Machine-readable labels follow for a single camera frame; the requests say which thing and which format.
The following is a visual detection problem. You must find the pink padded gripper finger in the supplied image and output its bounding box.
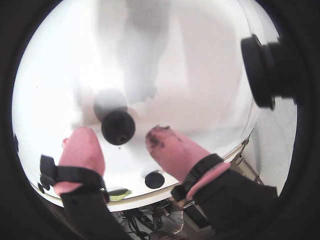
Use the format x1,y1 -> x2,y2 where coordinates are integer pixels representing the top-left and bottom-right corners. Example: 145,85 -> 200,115
145,125 -> 280,240
39,126 -> 133,240

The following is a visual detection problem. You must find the pale green curled leaf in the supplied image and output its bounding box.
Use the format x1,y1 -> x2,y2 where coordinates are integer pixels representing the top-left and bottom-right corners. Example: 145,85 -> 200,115
108,187 -> 133,202

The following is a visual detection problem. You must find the white paper sheet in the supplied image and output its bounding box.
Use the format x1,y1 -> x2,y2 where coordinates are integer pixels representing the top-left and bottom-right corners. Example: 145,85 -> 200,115
12,0 -> 258,208

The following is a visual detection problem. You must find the black round camera lens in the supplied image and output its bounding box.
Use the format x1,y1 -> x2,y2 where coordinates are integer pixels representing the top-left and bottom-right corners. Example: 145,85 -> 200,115
240,33 -> 305,110

